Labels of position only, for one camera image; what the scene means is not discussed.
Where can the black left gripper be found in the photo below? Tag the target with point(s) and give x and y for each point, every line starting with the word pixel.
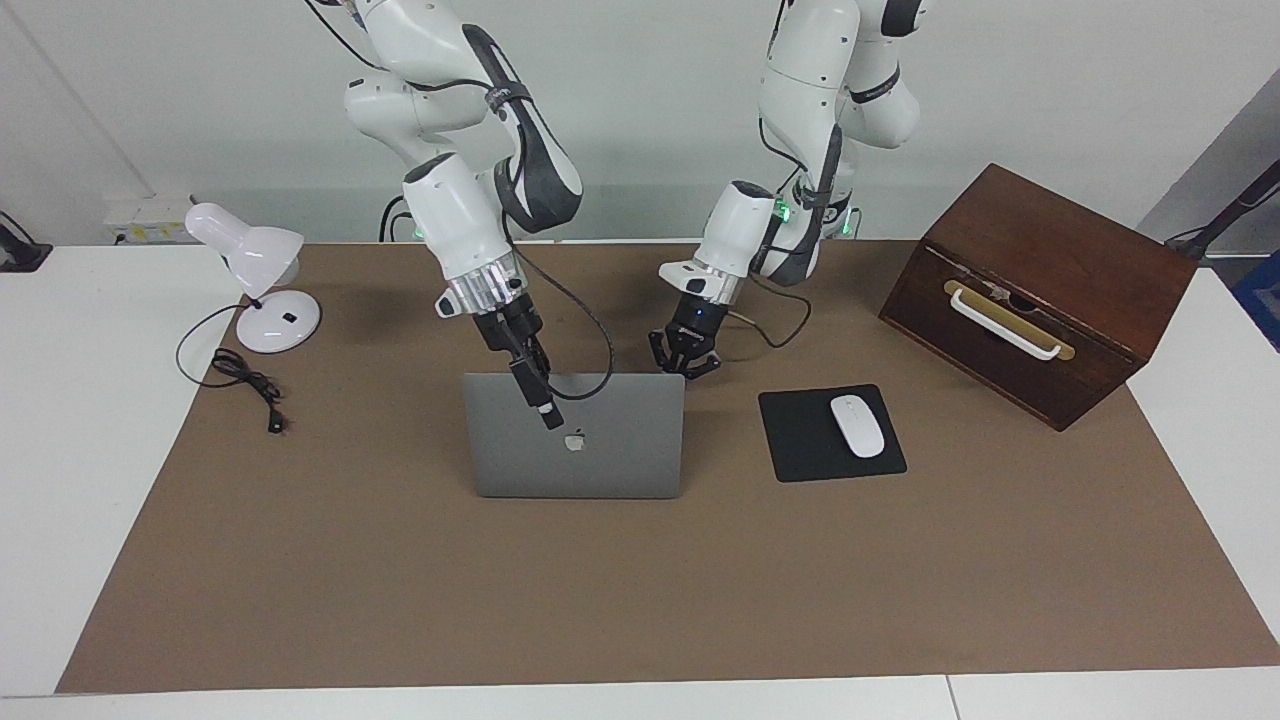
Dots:
pixel 700 322

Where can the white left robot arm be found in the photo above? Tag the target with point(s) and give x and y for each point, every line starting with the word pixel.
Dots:
pixel 800 100

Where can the grey aluminium laptop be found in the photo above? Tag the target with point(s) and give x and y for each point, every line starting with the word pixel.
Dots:
pixel 600 470

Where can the blue object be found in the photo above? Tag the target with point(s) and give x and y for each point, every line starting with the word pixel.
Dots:
pixel 1262 300

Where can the brown table mat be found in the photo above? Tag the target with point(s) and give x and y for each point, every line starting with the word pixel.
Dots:
pixel 640 580

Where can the white computer mouse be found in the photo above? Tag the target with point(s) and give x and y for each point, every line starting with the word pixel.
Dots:
pixel 858 427

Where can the black clamp mount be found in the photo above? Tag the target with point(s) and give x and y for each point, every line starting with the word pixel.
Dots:
pixel 20 250

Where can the white desk lamp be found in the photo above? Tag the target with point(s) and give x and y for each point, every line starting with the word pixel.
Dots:
pixel 255 250

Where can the white wall power strip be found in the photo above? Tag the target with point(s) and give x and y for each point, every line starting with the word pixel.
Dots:
pixel 150 225

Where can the dark brown wooden box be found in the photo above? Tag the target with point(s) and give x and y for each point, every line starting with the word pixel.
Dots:
pixel 1080 250

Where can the black stand pole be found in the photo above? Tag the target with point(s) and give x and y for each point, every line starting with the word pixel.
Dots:
pixel 1230 215

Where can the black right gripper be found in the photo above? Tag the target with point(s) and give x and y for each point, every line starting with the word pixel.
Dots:
pixel 515 335

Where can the black mouse pad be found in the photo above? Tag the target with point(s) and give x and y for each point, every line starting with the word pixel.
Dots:
pixel 800 440

